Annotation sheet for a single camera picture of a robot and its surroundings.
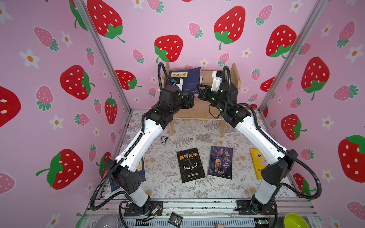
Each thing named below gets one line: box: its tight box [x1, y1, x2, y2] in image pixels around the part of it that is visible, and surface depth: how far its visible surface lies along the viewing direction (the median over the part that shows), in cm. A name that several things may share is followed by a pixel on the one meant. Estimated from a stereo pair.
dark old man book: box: [207, 145, 233, 180], surface depth 91 cm
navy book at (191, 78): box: [168, 66, 201, 95], surface depth 72 cm
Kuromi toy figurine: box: [160, 135, 169, 145], surface depth 102 cm
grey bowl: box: [94, 213, 120, 228], surface depth 69 cm
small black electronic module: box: [167, 211, 184, 228], surface depth 71 cm
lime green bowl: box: [284, 212, 310, 228], surface depth 69 cm
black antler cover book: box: [176, 147, 206, 184], surface depth 90 cm
